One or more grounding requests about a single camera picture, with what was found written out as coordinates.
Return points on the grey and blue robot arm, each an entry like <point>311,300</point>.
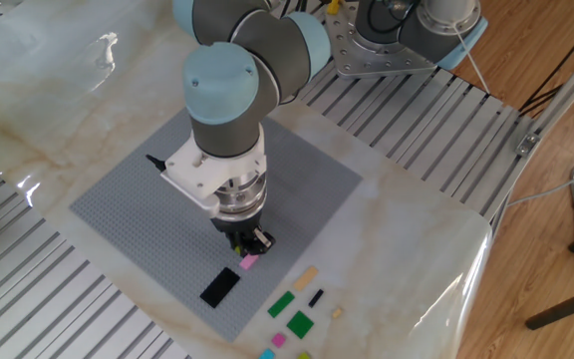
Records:
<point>222,85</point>

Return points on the long green Lego plate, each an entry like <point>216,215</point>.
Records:
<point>281,304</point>

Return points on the cyan Lego brick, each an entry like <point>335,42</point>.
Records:
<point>267,354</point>

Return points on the dark furniture legs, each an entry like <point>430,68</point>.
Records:
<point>566,306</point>

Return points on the square green Lego plate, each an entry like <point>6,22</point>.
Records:
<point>300,324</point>

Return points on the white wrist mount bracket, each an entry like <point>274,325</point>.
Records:
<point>207,169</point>

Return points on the small black Lego brick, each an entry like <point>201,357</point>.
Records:
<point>316,298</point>

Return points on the marble pattern table mat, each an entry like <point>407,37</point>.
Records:
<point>68,75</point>

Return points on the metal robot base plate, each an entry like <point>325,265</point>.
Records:
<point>367,60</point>

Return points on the small tan Lego brick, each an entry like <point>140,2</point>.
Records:
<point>337,313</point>

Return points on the yellow plastic clip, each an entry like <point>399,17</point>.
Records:
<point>333,6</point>

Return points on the black Lego plate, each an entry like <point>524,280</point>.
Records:
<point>219,288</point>

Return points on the aluminium frame post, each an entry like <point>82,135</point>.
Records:
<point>573,93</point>

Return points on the long tan Lego plate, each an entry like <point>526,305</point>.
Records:
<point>305,278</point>

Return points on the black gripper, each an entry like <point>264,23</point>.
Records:
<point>237,225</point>

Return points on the small magenta Lego brick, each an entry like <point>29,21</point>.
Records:
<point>278,340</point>

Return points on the grey Lego baseplate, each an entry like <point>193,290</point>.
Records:
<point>142,224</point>

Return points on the pink Lego brick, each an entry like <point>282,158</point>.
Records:
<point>248,262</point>

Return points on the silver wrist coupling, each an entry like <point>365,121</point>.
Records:
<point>239,197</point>

